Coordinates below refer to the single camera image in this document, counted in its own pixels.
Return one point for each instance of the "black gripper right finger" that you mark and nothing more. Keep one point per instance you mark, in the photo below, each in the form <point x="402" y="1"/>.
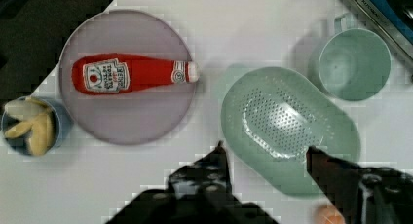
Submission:
<point x="363" y="195"/>

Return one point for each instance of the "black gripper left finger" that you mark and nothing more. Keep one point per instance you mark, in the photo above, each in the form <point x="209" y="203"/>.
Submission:
<point x="200" y="193"/>

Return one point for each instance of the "green plastic strainer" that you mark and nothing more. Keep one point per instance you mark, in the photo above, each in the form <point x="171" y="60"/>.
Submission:
<point x="272" y="115"/>

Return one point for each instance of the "orange slice toy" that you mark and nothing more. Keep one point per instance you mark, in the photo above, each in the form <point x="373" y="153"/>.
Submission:
<point x="328" y="214"/>

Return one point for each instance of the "grey round plate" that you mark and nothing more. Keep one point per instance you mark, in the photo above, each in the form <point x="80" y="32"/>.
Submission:
<point x="130" y="118"/>

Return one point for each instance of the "green mug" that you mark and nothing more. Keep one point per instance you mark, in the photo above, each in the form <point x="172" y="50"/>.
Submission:
<point x="352" y="64"/>

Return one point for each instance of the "red ketchup bottle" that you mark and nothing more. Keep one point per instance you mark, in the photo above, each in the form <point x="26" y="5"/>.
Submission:
<point x="115" y="73"/>

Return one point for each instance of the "blue bowl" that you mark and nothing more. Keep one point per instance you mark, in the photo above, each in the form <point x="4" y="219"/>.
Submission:
<point x="61" y="121"/>

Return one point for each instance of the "peeled banana toy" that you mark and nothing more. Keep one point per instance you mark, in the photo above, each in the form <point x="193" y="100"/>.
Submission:
<point x="34" y="117"/>

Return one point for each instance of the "toaster oven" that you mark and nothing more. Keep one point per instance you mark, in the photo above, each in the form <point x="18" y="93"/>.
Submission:
<point x="393" y="19"/>

